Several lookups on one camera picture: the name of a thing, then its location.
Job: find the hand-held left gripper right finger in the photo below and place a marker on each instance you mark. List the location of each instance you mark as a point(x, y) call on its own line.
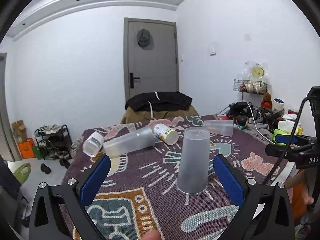
point(228, 182)

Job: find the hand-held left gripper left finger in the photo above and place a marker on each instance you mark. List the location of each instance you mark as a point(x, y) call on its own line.
point(96, 177)

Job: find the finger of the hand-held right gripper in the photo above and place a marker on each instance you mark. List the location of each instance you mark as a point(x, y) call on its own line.
point(285, 139)
point(277, 150)

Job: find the tall clear plastic cup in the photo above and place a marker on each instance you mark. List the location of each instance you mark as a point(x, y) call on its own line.
point(193, 160)

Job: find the small clear plastic cup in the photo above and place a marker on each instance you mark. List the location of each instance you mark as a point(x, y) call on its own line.
point(93, 145)

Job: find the large frosted plastic cup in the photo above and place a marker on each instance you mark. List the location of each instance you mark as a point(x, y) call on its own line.
point(128, 142)

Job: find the short frosted plastic cup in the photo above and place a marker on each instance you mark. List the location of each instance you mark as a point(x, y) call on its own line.
point(219, 127)

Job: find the person's right hand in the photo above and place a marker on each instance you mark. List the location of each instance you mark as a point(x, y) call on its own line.
point(298, 200)

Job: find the person's left hand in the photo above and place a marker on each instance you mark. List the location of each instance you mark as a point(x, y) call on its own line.
point(149, 235)

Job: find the green plastic object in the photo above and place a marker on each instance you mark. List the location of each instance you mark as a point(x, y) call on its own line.
point(276, 136)

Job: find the white tissue box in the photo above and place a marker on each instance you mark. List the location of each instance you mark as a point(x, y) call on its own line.
point(286, 126)

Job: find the grey cloth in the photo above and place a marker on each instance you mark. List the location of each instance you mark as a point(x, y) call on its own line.
point(257, 131)

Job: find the black shoe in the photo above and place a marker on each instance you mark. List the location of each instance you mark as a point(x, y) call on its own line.
point(65, 163)
point(46, 168)

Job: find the white tape roll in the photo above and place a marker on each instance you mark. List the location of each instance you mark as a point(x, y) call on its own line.
point(278, 103)

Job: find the brown plush toy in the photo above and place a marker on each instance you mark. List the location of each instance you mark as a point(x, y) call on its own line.
point(266, 101)

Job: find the dark-haired figurine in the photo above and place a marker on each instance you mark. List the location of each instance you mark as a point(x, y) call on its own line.
point(241, 123)

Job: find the black shoe rack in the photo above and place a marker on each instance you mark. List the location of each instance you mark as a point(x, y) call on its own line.
point(53, 140)

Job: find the printed blanket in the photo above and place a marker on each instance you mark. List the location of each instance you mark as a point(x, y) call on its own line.
point(155, 180)

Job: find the green bag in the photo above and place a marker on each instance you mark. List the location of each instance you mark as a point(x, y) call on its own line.
point(37, 152)

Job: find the brown chair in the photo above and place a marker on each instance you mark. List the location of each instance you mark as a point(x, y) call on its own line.
point(135, 116)

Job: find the clear plastic bag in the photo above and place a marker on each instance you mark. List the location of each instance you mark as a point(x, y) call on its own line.
point(255, 71)

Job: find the green slipper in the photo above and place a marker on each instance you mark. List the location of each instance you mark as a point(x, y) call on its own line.
point(22, 172)

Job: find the orange box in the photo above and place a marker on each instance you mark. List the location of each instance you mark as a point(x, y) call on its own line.
point(26, 148)

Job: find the white bottle yellow label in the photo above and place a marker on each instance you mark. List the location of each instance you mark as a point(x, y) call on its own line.
point(165, 133)

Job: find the cardboard box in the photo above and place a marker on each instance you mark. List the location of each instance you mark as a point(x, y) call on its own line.
point(18, 131)

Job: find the black clothing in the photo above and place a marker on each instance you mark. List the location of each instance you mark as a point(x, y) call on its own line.
point(172, 101)

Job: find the grey door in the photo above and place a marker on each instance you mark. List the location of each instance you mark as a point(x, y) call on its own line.
point(152, 62)

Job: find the grey hat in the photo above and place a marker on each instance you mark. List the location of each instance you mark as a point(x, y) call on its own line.
point(143, 38)

